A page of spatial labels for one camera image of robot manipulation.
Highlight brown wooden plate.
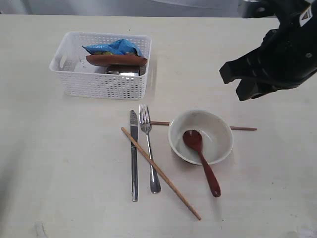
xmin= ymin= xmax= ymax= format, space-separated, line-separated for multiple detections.
xmin=86 ymin=55 xmax=148 ymax=67

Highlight wooden chopstick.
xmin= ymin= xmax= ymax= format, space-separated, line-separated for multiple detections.
xmin=151 ymin=121 xmax=257 ymax=131
xmin=121 ymin=127 xmax=202 ymax=221

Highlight silver table knife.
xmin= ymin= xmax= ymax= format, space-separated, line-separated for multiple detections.
xmin=130 ymin=110 xmax=139 ymax=202

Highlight white speckled ceramic bowl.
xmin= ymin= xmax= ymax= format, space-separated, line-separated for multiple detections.
xmin=168 ymin=110 xmax=233 ymax=165

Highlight blue cloth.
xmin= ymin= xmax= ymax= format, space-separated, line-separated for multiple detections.
xmin=82 ymin=39 xmax=143 ymax=57

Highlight white perforated plastic basket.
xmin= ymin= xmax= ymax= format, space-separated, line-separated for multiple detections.
xmin=50 ymin=32 xmax=152 ymax=100

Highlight brown wooden spoon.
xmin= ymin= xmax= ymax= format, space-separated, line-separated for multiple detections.
xmin=182 ymin=130 xmax=221 ymax=198

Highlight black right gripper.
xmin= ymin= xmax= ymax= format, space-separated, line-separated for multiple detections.
xmin=219 ymin=0 xmax=317 ymax=101

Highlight silver metal fork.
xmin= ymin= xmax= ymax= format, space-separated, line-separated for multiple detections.
xmin=139 ymin=104 xmax=161 ymax=194

